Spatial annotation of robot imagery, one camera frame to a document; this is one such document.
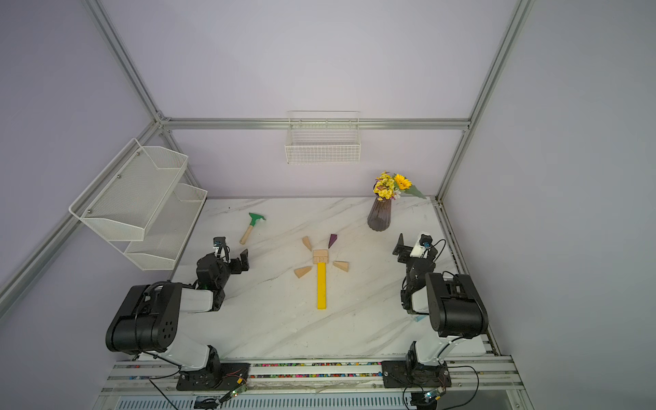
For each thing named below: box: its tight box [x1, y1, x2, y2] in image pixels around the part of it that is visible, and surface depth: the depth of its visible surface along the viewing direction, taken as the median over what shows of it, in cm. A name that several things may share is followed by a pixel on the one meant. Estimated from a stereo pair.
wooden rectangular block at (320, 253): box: [312, 249, 329, 258], surface depth 103 cm
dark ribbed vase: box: [367, 196, 393, 232], surface depth 108 cm
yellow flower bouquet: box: [373, 170, 428, 201], surface depth 92 cm
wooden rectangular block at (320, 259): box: [312, 255, 329, 264], surface depth 100 cm
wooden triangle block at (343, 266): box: [332, 260, 350, 273], surface depth 100 cm
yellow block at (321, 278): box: [316, 262, 328, 293], surface depth 97 cm
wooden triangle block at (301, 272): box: [293, 265, 313, 279], surface depth 97 cm
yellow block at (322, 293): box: [316, 276, 328, 311], surface depth 92 cm
